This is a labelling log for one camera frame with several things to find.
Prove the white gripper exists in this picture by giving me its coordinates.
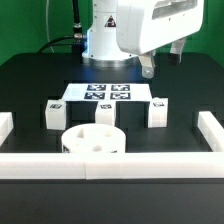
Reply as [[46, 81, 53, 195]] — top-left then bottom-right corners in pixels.
[[116, 0, 204, 79]]

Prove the white round stool seat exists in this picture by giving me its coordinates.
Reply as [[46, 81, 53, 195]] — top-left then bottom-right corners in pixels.
[[61, 123, 126, 154]]

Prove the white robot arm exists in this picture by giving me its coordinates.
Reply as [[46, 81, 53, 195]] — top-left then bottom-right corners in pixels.
[[82, 0, 204, 79]]

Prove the white sheet with tags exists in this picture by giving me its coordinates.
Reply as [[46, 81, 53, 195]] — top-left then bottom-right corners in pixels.
[[62, 83, 152, 102]]

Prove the white front fence bar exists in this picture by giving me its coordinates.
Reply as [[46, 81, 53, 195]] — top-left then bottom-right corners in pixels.
[[0, 152, 224, 180]]

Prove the white left fence bar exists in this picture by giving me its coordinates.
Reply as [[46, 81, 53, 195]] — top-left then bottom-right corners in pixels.
[[0, 112, 14, 147]]

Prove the black cable with connector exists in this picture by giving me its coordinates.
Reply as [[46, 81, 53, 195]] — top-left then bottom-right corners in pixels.
[[37, 0, 88, 54]]

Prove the thin white cable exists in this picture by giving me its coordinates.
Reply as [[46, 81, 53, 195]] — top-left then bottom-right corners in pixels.
[[45, 0, 55, 54]]

